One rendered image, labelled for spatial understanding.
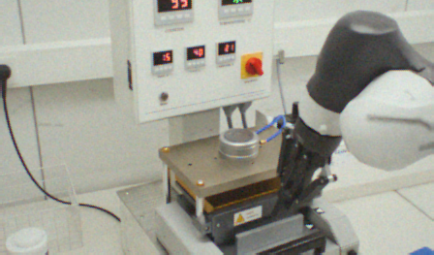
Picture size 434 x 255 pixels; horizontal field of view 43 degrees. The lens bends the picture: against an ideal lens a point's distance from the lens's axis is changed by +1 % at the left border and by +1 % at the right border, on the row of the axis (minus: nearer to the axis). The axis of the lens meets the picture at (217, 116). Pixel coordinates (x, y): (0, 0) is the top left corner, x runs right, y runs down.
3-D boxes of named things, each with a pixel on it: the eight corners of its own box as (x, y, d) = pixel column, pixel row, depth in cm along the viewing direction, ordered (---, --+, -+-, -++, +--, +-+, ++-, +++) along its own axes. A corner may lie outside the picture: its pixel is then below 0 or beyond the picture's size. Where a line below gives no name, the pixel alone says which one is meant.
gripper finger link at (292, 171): (299, 146, 86) (294, 140, 87) (279, 190, 93) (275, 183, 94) (320, 142, 88) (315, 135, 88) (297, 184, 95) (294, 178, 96)
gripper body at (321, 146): (289, 105, 83) (272, 146, 89) (320, 143, 78) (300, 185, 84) (326, 97, 87) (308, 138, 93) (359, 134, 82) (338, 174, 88)
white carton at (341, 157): (288, 155, 175) (290, 134, 172) (351, 145, 182) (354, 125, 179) (305, 173, 165) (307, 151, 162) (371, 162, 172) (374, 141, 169)
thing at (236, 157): (147, 174, 118) (144, 119, 113) (266, 143, 132) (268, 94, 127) (199, 233, 99) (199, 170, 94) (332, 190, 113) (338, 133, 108)
